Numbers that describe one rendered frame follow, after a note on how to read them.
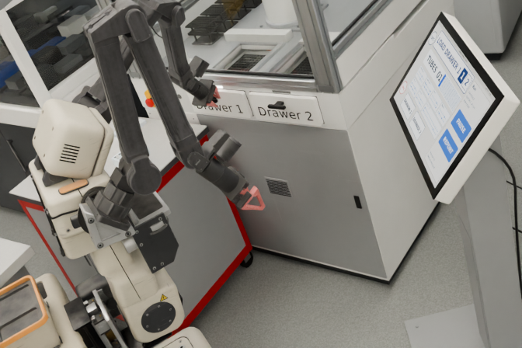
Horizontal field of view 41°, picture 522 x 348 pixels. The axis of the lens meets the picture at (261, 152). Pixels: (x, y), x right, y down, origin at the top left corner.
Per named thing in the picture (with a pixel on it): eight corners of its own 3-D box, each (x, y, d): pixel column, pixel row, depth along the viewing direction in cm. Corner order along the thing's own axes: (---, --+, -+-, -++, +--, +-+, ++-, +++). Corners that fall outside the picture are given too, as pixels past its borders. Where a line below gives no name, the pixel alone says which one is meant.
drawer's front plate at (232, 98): (250, 118, 259) (241, 93, 253) (194, 112, 277) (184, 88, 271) (253, 116, 260) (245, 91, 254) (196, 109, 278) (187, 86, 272)
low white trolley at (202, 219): (184, 359, 282) (109, 219, 242) (87, 318, 320) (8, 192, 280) (262, 261, 317) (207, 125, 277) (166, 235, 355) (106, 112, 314)
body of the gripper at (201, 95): (216, 81, 254) (203, 73, 248) (207, 107, 252) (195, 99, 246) (202, 81, 257) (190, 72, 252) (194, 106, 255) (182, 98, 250)
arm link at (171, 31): (144, -2, 205) (172, 15, 202) (156, -14, 207) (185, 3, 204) (165, 81, 243) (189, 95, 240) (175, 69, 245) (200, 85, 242)
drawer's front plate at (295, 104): (321, 126, 240) (314, 99, 234) (255, 119, 257) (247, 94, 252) (324, 123, 241) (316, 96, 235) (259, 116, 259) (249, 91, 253)
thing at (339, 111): (347, 130, 236) (338, 94, 229) (143, 106, 298) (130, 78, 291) (454, 1, 293) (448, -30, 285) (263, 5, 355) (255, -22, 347)
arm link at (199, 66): (165, 74, 239) (185, 86, 237) (183, 46, 239) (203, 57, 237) (178, 82, 251) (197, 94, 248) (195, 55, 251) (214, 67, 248)
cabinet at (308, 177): (394, 294, 278) (349, 130, 235) (204, 243, 340) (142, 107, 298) (479, 153, 334) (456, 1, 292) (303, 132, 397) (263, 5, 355)
